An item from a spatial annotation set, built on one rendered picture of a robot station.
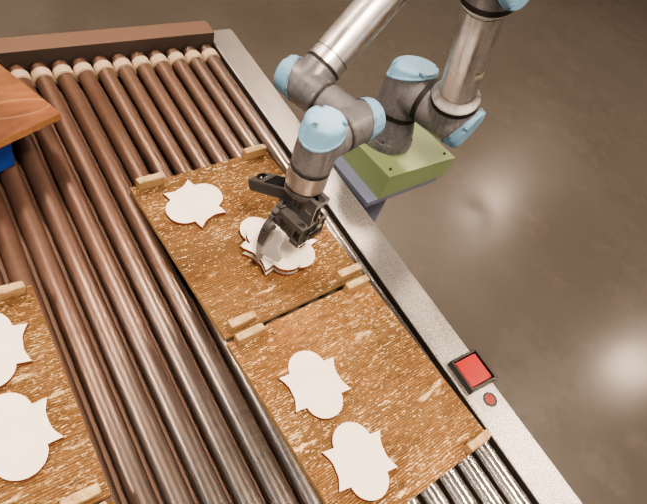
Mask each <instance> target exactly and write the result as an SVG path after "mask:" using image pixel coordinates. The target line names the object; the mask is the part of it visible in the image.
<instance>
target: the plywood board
mask: <svg viewBox="0 0 647 504"><path fill-rule="evenodd" d="M59 120H61V113H60V112H59V111H58V110H57V109H55V108H54V107H53V106H52V105H50V104H49V103H48V102H47V101H45V100H44V99H43V98H42V97H40V96H39V95H38V94H37V93H35V92H34V91H33V90H32V89H30V88H29V87H28V86H26V85H25V84H24V83H23V82H21V81H20V80H19V79H18V78H16V77H15V76H14V75H13V74H11V73H10V72H9V71H8V70H6V69H5V68H4V67H3V66H1V65H0V148H1V147H4V146H6V145H8V144H10V143H12V142H14V141H16V140H18V139H21V138H23V137H25V136H27V135H29V134H31V133H33V132H35V131H38V130H40V129H42V128H44V127H46V126H48V125H50V124H52V123H54V122H57V121H59Z"/></svg>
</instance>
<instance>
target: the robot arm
mask: <svg viewBox="0 0 647 504"><path fill-rule="evenodd" d="M406 1H407V0H353V1H352V2H351V3H350V4H349V5H348V7H347V8H346V9H345V10H344V11H343V12H342V14H341V15H340V16H339V17H338V18H337V19H336V20H335V22H334V23H333V24H332V25H331V26H330V27H329V29H328V30H327V31H326V32H325V33H324V34H323V35H322V37H321V38H320V39H319V40H318V41H317V42H316V43H315V45H314V46H313V47H312V48H311V49H310V50H309V52H308V53H307V54H306V55H305V56H304V57H303V58H302V57H300V56H297V55H289V56H288V57H287V58H285V59H283V60H282V61H281V62H280V64H279V65H278V67H277V69H276V71H275V74H274V85H275V88H276V89H277V90H278V91H279V92H281V93H282V94H283V95H284V96H285V97H286V98H287V99H288V101H290V102H293V103H294V104H295V105H296V106H298V107H299V108H300V109H301V110H303V111H304V112H305V115H304V118H303V121H302V123H301V124H300V126H299V129H298V136H297V139H296V143H295V146H294V149H293V153H292V156H291V159H290V162H289V165H288V168H287V172H286V175H285V177H283V176H279V175H275V174H271V173H267V172H261V173H260V174H258V175H256V176H254V177H252V178H250V179H248V184H249V189H250V190H251V191H255V192H258V193H262V194H266V195H269V196H273V197H277V198H280V199H279V203H278V204H276V205H275V206H274V207H273V209H272V211H271V213H270V215H269V217H268V218H267V220H266V221H265V223H264V224H263V226H262V228H261V230H260V232H259V235H258V239H257V245H256V261H257V262H260V260H261V259H262V257H263V255H264V256H266V257H268V258H270V259H272V260H273V261H275V262H279V261H280V260H281V259H282V253H281V251H280V249H279V243H280V241H281V239H282V234H281V232H280V231H279V230H275V229H276V227H277V226H278V227H280V229H281V230H283V231H284V232H285V233H286V235H287V236H288V237H289V242H290V243H291V244H292V245H293V246H294V247H295V248H296V249H297V248H298V246H299V245H301V244H303V243H304V242H306V241H307V240H310V239H314V237H315V236H316V235H318V233H319V234H320V233H321V231H322V228H323V226H324V223H325V221H326V218H327V215H326V214H325V213H324V212H323V211H322V210H321V209H322V207H323V206H324V205H326V204H328V202H329V200H330V197H328V196H327V195H326V194H325V193H324V192H323V190H324V189H325V186H326V183H327V181H328V178H329V175H330V173H331V171H332V168H333V166H334V163H335V161H336V159H337V158H338V157H340V156H342V155H344V154H346V153H347V152H349V151H351V150H353V149H354V148H356V147H358V146H360V145H362V144H364V143H365V144H366V145H368V146H369V147H371V148H372V149H374V150H376V151H378V152H380V153H383V154H387V155H402V154H404V153H406V152H407V151H408V150H409V148H410V146H411V144H412V141H413V132H414V123H415V122H416V123H417V124H418V125H420V126H421V127H422V128H424V129H425V130H427V131H428V132H429V133H431V134H432V135H433V136H435V137H436V138H437V139H439V140H440V142H441V143H444V144H446V145H447V146H449V147H451V148H455V147H458V146H459V145H461V144H462V143H463V142H464V141H465V140H466V139H467V138H468V137H469V136H470V135H471V134H472V133H473V132H474V131H475V130H476V128H477V127H478V126H479V125H480V123H481V122H482V120H483V119H484V117H485V114H486V113H485V111H484V110H483V108H480V107H479V105H480V102H481V94H480V91H479V86H480V83H481V81H482V78H483V75H484V73H485V70H486V67H487V65H488V62H489V59H490V56H491V54H492V51H493V48H494V46H495V43H496V40H497V38H498V35H499V32H500V30H501V27H502V24H503V21H504V19H505V17H507V16H509V15H511V14H512V13H513V12H514V11H517V10H519V9H521V8H522V7H523V6H524V5H525V4H526V3H527V2H528V1H529V0H459V2H460V3H461V5H462V10H461V13H460V17H459V20H458V24H457V27H456V31H455V34H454V38H453V41H452V45H451V48H450V52H449V56H448V59H447V63H446V66H445V70H444V73H443V77H442V79H441V80H440V79H438V78H437V77H438V75H439V69H438V68H437V66H436V65H435V64H434V63H432V62H431V61H429V60H427V59H424V58H421V57H418V56H412V55H404V56H400V57H397V58H396V59H394V60H393V62H392V64H391V66H390V68H389V70H388V71H387V73H386V77H385V80H384V82H383V85H382V87H381V90H380V92H379V94H378V97H377V99H376V100H375V99H374V98H370V97H363V98H358V99H355V98H353V97H352V96H351V95H349V94H348V93H347V92H345V91H344V90H343V89H342V88H340V87H339V86H338V85H336V84H335V83H336V82H337V81H338V79H339V78H340V77H341V76H342V75H343V73H344V72H345V71H346V70H347V69H348V68H349V67H350V65H351V64H352V63H353V62H354V61H355V60H356V59H357V57H358V56H359V55H360V54H361V53H362V52H363V51H364V49H365V48H366V47H367V46H368V45H369V44H370V43H371V41H372V40H373V39H374V38H375V37H376V36H377V35H378V33H379V32H380V31H381V30H382V29H383V28H384V27H385V25H386V24H387V23H388V22H389V21H390V20H391V19H392V17H393V16H394V15H395V14H396V13H397V12H398V11H399V9H400V8H401V7H402V6H403V5H404V4H405V3H406ZM276 225H277V226H276Z"/></svg>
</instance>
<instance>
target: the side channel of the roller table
mask: <svg viewBox="0 0 647 504"><path fill-rule="evenodd" d="M213 41H214V31H213V29H212V28H211V27H210V25H209V24H208V23H207V21H194V22H182V23H170V24H159V25H147V26H135V27H123V28H112V29H100V30H88V31H76V32H65V33H53V34H41V35H29V36H18V37H6V38H0V65H1V66H3V67H4V68H5V69H6V70H7V69H8V67H9V66H11V65H13V64H20V65H22V66H24V68H25V69H26V71H27V72H28V73H29V74H30V76H31V73H30V71H29V67H30V65H31V64H32V63H34V62H43V63H44V64H46V66H47V68H48V69H49V70H50V71H51V73H52V70H51V68H50V66H51V63H52V62H53V61H55V60H58V59H61V60H64V61H66V62H67V64H68V66H70V67H71V62H72V61H73V60H74V59H75V58H78V57H82V58H85V59H86V60H87V61H88V63H89V64H90V65H91V60H92V59H93V57H95V56H97V55H103V56H105V57H106V58H107V60H108V61H109V62H110V59H111V57H112V56H113V55H114V54H116V53H122V54H124V55H125V57H126V58H127V59H128V60H129V56H130V54H131V53H133V52H135V51H140V52H142V53H143V54H144V56H145V57H147V54H148V53H149V52H150V51H151V50H153V49H158V50H160V51H161V53H162V54H163V55H165V52H166V50H167V49H169V48H171V47H175V48H177V49H178V50H179V52H180V53H182V50H183V48H184V47H186V46H189V45H191V46H193V47H194V48H195V49H196V50H197V51H198V49H199V47H200V46H201V45H203V44H209V45H210V46H211V47H212V48H213ZM110 63H111V62H110ZM91 66H92V65H91ZM71 69H72V67H71ZM72 70H73V69H72Z"/></svg>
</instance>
